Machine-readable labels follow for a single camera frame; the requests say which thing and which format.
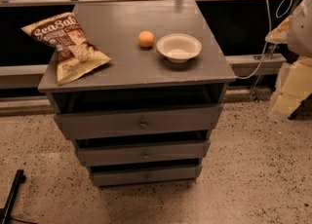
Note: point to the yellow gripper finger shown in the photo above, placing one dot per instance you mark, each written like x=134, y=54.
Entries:
x=293, y=85
x=279, y=35

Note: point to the grey top drawer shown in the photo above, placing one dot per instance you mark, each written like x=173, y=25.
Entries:
x=137, y=122

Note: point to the grey drawer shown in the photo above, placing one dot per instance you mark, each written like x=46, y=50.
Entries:
x=142, y=153
x=137, y=122
x=135, y=176

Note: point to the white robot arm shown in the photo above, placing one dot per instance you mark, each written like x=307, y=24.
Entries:
x=300, y=30

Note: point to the grey wooden drawer cabinet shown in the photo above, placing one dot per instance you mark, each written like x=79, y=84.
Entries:
x=142, y=79

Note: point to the grey bottom drawer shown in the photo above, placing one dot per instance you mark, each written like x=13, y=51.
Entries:
x=135, y=176

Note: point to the grey middle drawer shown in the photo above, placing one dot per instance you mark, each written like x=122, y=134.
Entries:
x=142, y=153

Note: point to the white paper bowl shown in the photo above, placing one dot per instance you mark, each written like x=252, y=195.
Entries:
x=179, y=48

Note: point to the orange fruit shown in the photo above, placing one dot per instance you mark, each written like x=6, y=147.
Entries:
x=146, y=39

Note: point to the sea salt chips bag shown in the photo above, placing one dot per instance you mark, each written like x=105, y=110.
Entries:
x=76, y=55

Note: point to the black stand leg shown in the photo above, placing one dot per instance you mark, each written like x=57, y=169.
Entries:
x=6, y=211

